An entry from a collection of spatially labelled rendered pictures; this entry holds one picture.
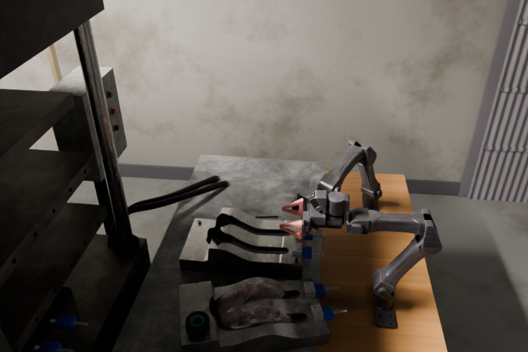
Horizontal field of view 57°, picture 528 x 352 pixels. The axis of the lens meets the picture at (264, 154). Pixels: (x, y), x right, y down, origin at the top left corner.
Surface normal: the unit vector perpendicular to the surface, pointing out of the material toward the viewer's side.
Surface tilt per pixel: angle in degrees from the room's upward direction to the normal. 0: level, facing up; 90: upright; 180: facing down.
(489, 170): 90
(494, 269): 0
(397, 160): 90
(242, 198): 0
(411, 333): 0
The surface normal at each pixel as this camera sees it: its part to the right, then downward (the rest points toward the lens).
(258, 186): 0.00, -0.85
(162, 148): -0.11, 0.53
